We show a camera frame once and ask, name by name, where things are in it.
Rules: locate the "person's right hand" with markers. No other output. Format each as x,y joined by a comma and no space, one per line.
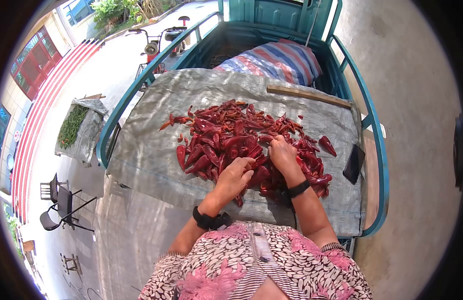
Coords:
285,155

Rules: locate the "person's left hand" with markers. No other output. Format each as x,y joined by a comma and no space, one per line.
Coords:
229,182

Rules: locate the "person's right fingers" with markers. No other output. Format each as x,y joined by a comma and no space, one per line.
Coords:
276,144

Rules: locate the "person's left fingers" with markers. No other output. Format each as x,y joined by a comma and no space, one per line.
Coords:
246,167

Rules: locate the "single dried red chili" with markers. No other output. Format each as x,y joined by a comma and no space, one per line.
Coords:
260,175

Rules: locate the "pile of red chili peppers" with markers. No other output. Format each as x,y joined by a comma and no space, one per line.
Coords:
224,138

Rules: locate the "black wrist band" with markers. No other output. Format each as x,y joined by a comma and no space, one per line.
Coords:
209,221
299,188

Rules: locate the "wooden stick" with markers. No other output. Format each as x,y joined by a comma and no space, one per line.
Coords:
310,96

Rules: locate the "black smartphone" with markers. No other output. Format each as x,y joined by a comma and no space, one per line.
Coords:
353,164

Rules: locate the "striped woven sack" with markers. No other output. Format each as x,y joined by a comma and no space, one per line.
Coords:
280,60

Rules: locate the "teal cargo tricycle bed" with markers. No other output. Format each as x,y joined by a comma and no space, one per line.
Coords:
374,150

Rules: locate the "person's body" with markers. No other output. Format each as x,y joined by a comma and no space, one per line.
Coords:
254,266

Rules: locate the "red electric scooter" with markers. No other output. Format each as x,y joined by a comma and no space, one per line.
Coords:
156,47

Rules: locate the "pile of green chili peppers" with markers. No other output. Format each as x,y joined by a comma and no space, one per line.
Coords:
70,126

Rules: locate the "black folding chair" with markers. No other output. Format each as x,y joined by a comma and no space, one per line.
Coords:
62,210

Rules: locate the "black slatted chair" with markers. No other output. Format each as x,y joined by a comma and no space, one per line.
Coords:
51,189

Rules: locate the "small wooden stool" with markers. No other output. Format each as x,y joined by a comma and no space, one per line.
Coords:
71,263

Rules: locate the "green bushes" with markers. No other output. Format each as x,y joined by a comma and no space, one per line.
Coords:
115,11

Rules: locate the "red striped steps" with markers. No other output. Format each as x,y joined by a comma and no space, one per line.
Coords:
40,120

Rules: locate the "red framed door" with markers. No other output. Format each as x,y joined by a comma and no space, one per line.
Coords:
36,62

